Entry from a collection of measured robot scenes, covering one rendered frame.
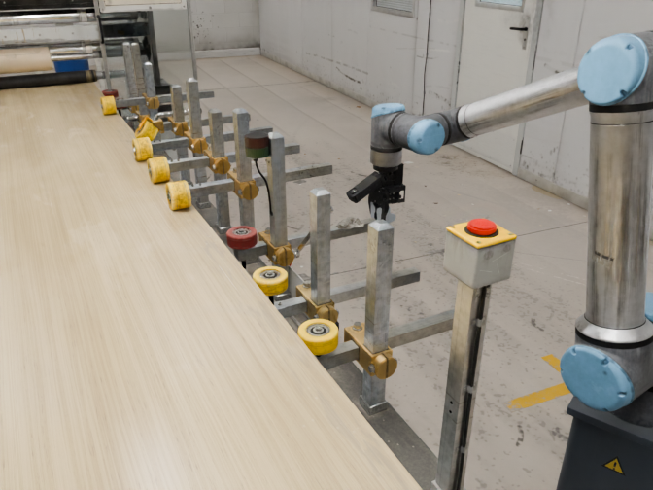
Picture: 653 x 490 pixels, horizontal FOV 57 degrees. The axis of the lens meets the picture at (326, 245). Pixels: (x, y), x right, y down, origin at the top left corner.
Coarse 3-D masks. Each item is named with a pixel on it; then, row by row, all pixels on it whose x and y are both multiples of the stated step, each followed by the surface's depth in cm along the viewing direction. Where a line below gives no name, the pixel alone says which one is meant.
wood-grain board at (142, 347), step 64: (0, 128) 252; (64, 128) 252; (128, 128) 252; (0, 192) 185; (64, 192) 185; (128, 192) 185; (0, 256) 147; (64, 256) 147; (128, 256) 147; (192, 256) 147; (0, 320) 121; (64, 320) 121; (128, 320) 121; (192, 320) 121; (256, 320) 121; (0, 384) 103; (64, 384) 103; (128, 384) 103; (192, 384) 103; (256, 384) 103; (320, 384) 103; (0, 448) 90; (64, 448) 90; (128, 448) 90; (192, 448) 90; (256, 448) 90; (320, 448) 90; (384, 448) 90
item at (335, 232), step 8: (304, 232) 169; (336, 232) 171; (344, 232) 172; (352, 232) 173; (360, 232) 175; (288, 240) 164; (296, 240) 166; (256, 248) 161; (264, 248) 162; (240, 256) 159; (248, 256) 160; (256, 256) 162
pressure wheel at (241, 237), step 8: (232, 232) 158; (240, 232) 158; (248, 232) 158; (256, 232) 158; (232, 240) 156; (240, 240) 155; (248, 240) 156; (256, 240) 158; (232, 248) 157; (240, 248) 156; (248, 248) 157
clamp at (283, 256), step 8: (264, 232) 166; (264, 240) 163; (272, 248) 158; (280, 248) 158; (288, 248) 158; (272, 256) 158; (280, 256) 157; (288, 256) 158; (280, 264) 158; (288, 264) 159
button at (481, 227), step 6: (468, 222) 85; (474, 222) 84; (480, 222) 84; (486, 222) 84; (492, 222) 84; (468, 228) 83; (474, 228) 83; (480, 228) 82; (486, 228) 82; (492, 228) 82; (480, 234) 83; (486, 234) 82
